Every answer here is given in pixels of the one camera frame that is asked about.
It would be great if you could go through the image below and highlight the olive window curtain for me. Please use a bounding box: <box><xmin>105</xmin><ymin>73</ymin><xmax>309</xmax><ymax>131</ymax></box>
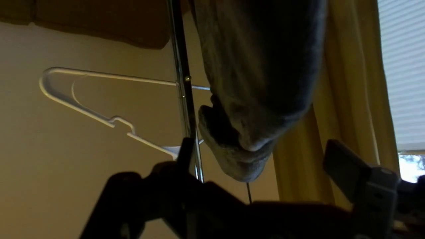
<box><xmin>271</xmin><ymin>0</ymin><xmax>400</xmax><ymax>209</ymax></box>

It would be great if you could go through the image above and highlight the chrome clothes hanging rack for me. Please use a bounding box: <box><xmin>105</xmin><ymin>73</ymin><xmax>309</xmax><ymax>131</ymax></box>
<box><xmin>165</xmin><ymin>0</ymin><xmax>208</xmax><ymax>183</ymax></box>

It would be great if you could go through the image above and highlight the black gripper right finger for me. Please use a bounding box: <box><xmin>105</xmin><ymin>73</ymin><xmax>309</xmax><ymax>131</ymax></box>
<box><xmin>323</xmin><ymin>138</ymin><xmax>403</xmax><ymax>239</ymax></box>

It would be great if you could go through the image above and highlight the window with white blind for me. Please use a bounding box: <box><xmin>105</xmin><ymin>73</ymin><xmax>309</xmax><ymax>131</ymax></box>
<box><xmin>376</xmin><ymin>0</ymin><xmax>425</xmax><ymax>184</ymax></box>

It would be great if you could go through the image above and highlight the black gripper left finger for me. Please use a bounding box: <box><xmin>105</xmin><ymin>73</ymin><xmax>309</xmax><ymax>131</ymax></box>
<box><xmin>79</xmin><ymin>158</ymin><xmax>250</xmax><ymax>239</ymax></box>

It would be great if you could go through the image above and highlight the dark grey-blue bath robe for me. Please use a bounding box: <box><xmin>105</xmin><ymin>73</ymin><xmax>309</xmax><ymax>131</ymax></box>
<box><xmin>190</xmin><ymin>0</ymin><xmax>330</xmax><ymax>183</ymax></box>

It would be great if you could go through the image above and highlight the white plastic clothes hanger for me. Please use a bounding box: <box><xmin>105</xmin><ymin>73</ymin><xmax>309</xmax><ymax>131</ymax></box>
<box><xmin>39</xmin><ymin>65</ymin><xmax>212</xmax><ymax>160</ymax></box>

